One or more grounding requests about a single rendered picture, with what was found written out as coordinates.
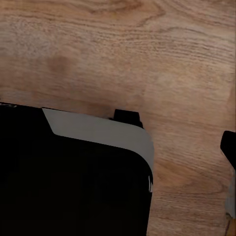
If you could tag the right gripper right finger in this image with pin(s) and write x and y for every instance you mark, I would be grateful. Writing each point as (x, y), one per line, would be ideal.
(228, 146)

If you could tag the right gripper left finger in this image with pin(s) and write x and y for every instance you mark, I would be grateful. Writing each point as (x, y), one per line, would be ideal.
(12, 147)

